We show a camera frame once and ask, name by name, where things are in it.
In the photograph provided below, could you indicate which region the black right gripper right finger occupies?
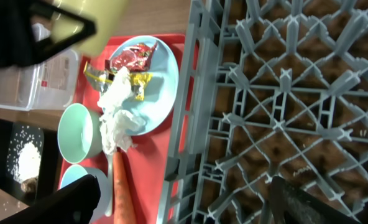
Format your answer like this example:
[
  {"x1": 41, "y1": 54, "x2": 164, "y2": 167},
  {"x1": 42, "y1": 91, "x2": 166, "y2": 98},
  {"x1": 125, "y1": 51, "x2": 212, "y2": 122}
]
[{"x1": 269, "y1": 176, "x2": 359, "y2": 224}]

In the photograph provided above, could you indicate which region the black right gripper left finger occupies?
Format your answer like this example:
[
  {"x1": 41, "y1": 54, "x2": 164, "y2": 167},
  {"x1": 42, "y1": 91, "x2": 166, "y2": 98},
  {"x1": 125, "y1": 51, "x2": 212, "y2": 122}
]
[{"x1": 0, "y1": 0, "x2": 96, "y2": 68}]

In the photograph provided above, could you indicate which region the yellow cup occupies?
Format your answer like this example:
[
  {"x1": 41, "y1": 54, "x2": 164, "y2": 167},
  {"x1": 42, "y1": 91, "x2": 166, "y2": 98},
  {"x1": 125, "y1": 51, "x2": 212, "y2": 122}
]
[{"x1": 48, "y1": 0, "x2": 132, "y2": 58}]

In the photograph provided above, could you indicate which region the green bowl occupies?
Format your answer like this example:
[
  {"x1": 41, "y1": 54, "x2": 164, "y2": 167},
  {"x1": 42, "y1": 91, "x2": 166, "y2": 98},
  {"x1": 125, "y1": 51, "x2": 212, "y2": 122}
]
[{"x1": 57, "y1": 103, "x2": 103, "y2": 164}]

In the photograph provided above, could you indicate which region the white rice pile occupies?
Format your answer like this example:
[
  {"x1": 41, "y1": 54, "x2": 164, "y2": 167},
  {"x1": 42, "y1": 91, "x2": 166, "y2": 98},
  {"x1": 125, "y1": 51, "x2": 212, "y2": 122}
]
[{"x1": 6, "y1": 123, "x2": 44, "y2": 184}]

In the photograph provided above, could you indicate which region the yellow snack wrapper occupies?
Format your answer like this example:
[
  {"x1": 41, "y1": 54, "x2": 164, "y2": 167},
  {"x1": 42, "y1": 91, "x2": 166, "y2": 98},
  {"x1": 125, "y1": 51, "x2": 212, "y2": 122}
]
[{"x1": 130, "y1": 73, "x2": 153, "y2": 101}]

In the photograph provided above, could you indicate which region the white napkin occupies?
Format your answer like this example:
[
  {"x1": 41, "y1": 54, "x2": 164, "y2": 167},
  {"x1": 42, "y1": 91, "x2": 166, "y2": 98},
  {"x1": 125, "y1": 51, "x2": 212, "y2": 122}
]
[{"x1": 97, "y1": 67, "x2": 145, "y2": 156}]

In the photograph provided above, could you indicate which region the brown mushroom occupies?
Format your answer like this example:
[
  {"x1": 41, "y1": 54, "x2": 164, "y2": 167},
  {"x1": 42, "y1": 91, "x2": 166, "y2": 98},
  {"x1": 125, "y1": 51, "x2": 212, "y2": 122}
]
[{"x1": 21, "y1": 177, "x2": 38, "y2": 194}]

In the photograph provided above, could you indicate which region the light blue bowl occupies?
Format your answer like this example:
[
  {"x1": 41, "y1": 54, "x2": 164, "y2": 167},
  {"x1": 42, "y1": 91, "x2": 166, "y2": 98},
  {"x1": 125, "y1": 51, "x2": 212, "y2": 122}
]
[{"x1": 60, "y1": 164, "x2": 111, "y2": 223}]

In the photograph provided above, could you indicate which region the grey dishwasher rack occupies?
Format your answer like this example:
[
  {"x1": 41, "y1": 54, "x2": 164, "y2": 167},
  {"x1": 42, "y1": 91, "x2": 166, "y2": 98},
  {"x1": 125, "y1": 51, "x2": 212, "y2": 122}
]
[{"x1": 156, "y1": 0, "x2": 368, "y2": 223}]

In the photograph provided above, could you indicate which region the black waste tray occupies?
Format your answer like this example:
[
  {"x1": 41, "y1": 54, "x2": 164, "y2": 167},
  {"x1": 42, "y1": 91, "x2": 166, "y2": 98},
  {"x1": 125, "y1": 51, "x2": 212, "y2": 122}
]
[{"x1": 0, "y1": 119, "x2": 59, "y2": 205}]

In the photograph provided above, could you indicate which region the clear plastic bin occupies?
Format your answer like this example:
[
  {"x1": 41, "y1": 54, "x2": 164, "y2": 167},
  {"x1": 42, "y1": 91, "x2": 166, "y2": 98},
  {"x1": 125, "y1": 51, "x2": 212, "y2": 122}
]
[{"x1": 0, "y1": 49, "x2": 80, "y2": 111}]

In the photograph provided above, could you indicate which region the clear silver wrapper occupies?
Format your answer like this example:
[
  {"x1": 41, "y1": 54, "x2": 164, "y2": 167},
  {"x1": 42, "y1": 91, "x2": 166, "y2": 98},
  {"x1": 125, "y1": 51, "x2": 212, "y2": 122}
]
[{"x1": 83, "y1": 62, "x2": 114, "y2": 93}]

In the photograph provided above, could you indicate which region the red snack wrapper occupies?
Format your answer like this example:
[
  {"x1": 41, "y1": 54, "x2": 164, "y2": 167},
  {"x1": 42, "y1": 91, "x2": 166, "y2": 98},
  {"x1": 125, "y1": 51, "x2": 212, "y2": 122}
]
[{"x1": 104, "y1": 42, "x2": 158, "y2": 72}]

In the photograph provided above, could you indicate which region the red serving tray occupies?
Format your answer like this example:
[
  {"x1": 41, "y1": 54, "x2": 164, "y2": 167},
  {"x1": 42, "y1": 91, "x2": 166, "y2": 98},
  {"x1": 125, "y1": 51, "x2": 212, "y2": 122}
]
[{"x1": 74, "y1": 34, "x2": 185, "y2": 223}]

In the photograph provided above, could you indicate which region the white plastic spoon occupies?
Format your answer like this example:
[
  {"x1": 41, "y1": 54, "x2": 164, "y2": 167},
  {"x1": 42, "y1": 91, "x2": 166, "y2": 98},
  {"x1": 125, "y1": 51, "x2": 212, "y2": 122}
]
[{"x1": 104, "y1": 154, "x2": 113, "y2": 217}]

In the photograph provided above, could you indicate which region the light blue plate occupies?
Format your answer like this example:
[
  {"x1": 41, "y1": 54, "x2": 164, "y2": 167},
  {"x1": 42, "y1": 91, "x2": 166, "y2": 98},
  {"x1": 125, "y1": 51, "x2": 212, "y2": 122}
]
[{"x1": 111, "y1": 35, "x2": 180, "y2": 136}]

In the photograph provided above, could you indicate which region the orange carrot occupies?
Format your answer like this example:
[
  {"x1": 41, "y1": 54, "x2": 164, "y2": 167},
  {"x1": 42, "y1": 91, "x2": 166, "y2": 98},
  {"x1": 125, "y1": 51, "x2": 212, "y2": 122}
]
[{"x1": 113, "y1": 152, "x2": 137, "y2": 224}]

